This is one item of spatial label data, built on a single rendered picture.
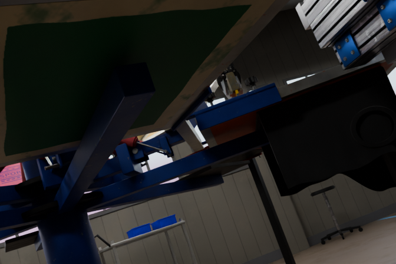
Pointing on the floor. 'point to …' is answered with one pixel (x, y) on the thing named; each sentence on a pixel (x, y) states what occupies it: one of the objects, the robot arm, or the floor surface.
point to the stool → (333, 215)
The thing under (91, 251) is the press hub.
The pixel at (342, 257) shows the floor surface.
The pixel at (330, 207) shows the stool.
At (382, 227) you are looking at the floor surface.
